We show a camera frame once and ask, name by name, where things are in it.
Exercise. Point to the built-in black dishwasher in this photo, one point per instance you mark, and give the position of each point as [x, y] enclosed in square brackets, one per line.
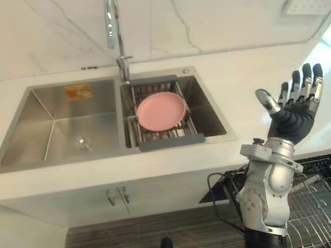
[213, 190]

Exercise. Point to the pink plate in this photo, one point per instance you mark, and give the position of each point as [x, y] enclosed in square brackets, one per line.
[161, 111]

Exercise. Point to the chrome gooseneck faucet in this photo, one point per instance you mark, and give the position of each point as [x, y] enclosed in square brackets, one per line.
[118, 30]

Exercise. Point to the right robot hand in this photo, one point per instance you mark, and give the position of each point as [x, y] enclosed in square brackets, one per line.
[292, 122]

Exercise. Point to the dark right robot foot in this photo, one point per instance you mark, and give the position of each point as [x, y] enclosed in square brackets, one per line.
[166, 245]

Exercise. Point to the round chrome sink button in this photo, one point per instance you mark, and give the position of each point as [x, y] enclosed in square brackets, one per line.
[185, 71]

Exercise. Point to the white cabinet door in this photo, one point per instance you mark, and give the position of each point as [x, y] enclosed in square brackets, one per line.
[58, 208]
[168, 193]

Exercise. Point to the orange sink sticker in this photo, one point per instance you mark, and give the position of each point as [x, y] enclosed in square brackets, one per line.
[78, 91]

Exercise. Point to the stainless steel double sink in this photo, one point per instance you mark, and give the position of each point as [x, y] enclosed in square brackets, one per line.
[32, 122]

